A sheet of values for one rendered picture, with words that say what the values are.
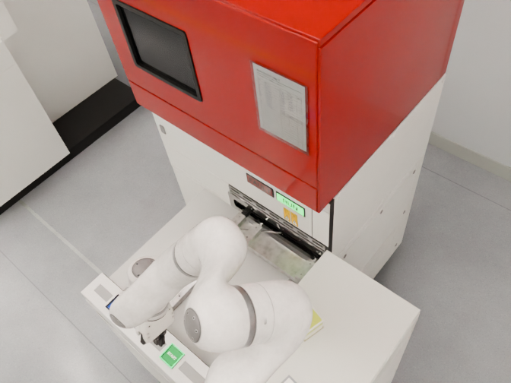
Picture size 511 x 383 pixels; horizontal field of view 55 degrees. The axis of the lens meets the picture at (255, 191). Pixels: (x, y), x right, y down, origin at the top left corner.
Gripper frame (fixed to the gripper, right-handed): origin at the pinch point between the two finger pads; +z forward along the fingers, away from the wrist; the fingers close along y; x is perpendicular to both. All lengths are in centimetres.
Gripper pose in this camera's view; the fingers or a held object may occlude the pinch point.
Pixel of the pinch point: (159, 338)
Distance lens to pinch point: 144.4
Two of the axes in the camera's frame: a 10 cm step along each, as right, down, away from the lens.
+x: 7.6, 4.7, -4.5
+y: -6.5, 5.1, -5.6
